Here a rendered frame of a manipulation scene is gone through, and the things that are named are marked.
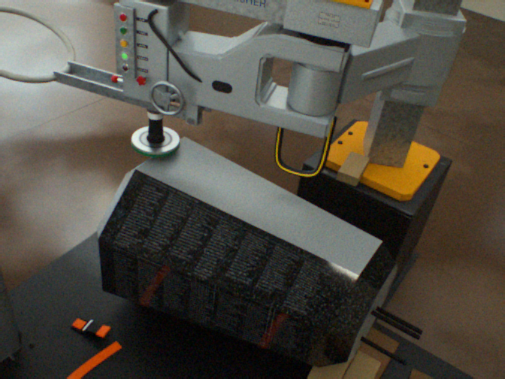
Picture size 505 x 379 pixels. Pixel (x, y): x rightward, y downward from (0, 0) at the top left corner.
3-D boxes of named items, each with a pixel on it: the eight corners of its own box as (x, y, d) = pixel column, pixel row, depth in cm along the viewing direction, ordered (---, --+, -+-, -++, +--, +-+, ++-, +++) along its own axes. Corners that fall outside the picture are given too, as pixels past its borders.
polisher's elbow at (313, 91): (309, 87, 223) (319, 42, 210) (344, 109, 212) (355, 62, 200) (276, 98, 212) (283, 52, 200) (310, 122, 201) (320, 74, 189)
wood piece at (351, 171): (348, 159, 272) (351, 151, 269) (367, 166, 269) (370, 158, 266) (336, 179, 257) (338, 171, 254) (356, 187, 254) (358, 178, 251)
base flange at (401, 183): (358, 124, 307) (360, 117, 304) (440, 159, 288) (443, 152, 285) (316, 162, 273) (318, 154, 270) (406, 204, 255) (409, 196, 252)
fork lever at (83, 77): (214, 107, 238) (215, 98, 235) (198, 128, 223) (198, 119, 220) (74, 67, 249) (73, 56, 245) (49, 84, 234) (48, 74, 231)
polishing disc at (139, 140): (156, 160, 235) (156, 158, 234) (122, 140, 243) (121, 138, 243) (188, 140, 250) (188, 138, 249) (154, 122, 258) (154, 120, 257)
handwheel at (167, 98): (192, 110, 222) (193, 77, 213) (182, 121, 214) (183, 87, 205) (158, 101, 225) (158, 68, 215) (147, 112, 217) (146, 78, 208)
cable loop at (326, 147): (322, 180, 233) (337, 116, 213) (321, 184, 230) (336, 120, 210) (271, 165, 237) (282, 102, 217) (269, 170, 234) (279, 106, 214)
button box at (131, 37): (137, 76, 217) (136, 7, 199) (134, 79, 215) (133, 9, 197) (119, 71, 218) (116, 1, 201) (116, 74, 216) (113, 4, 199)
